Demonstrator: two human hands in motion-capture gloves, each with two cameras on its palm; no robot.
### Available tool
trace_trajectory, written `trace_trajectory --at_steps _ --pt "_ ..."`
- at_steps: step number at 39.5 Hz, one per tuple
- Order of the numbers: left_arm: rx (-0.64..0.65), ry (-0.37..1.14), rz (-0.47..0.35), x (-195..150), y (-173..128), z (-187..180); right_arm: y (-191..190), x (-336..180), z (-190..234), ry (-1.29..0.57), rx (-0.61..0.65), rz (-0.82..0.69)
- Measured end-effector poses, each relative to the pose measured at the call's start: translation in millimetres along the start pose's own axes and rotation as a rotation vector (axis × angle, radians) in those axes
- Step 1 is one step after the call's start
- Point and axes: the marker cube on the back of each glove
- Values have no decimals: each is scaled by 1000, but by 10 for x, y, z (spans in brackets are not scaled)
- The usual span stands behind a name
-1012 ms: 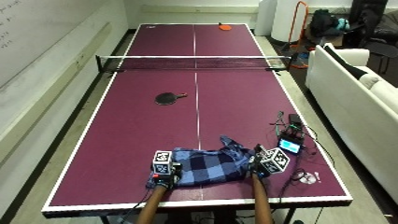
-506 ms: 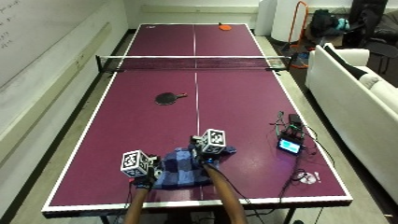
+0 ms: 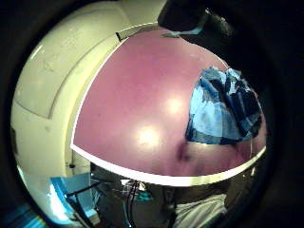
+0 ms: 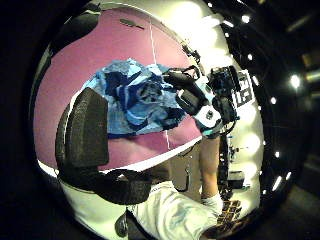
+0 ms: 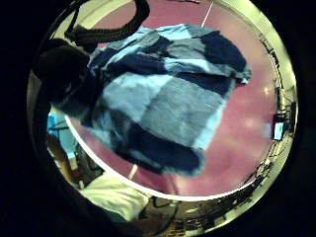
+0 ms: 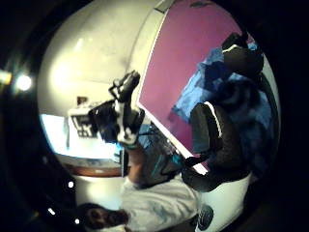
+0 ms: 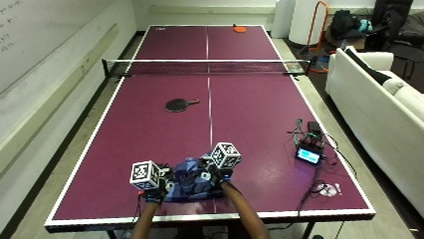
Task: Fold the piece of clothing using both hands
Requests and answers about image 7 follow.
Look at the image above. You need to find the black table tennis net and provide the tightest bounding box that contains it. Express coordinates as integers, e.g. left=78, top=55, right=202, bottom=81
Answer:
left=101, top=58, right=318, bottom=79

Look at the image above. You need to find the person's left hand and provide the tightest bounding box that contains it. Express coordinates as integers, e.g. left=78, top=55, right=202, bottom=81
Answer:
left=142, top=162, right=177, bottom=203

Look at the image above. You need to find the black table tennis paddle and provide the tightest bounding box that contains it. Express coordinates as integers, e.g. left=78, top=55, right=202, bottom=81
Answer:
left=165, top=98, right=202, bottom=114

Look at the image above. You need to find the purple table tennis table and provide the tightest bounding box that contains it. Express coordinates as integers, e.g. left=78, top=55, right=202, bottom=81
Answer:
left=44, top=24, right=377, bottom=233

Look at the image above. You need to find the small electronic device with screen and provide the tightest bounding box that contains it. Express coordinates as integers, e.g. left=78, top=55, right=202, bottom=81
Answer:
left=291, top=119, right=328, bottom=165

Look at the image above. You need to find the black backpack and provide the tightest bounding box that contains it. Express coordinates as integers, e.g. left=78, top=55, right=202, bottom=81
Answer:
left=330, top=9, right=373, bottom=42

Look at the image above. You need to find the white sofa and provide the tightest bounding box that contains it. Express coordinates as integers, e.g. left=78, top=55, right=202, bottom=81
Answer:
left=324, top=46, right=424, bottom=217

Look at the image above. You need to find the white cylindrical column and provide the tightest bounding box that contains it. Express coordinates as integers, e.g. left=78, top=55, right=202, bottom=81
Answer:
left=288, top=0, right=331, bottom=46

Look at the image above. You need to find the black office chair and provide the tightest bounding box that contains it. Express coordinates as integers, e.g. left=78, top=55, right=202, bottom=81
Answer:
left=366, top=0, right=424, bottom=81

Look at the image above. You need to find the person's right hand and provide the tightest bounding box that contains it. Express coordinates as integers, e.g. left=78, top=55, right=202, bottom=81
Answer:
left=198, top=156, right=235, bottom=192

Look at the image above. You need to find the orange metal frame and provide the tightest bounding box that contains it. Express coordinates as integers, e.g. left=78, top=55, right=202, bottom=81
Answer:
left=306, top=0, right=331, bottom=74

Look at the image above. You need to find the blue patterned cloth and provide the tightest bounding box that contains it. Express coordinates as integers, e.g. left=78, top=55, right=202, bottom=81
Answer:
left=166, top=156, right=225, bottom=202

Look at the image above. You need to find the white marker cube left glove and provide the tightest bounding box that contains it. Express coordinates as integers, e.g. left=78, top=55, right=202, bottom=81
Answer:
left=129, top=160, right=163, bottom=191

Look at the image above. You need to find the white marker cube right glove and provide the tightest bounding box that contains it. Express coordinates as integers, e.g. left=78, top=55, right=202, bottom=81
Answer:
left=209, top=141, right=242, bottom=170

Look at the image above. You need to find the white marker cube glove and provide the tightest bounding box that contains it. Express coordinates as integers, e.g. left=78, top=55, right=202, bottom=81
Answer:
left=209, top=141, right=242, bottom=170
left=129, top=160, right=163, bottom=191

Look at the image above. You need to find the black cable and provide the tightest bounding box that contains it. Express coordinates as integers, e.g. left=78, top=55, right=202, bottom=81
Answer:
left=294, top=132, right=359, bottom=220

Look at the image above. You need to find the white whiteboard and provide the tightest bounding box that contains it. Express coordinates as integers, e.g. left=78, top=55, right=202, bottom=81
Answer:
left=0, top=0, right=117, bottom=94

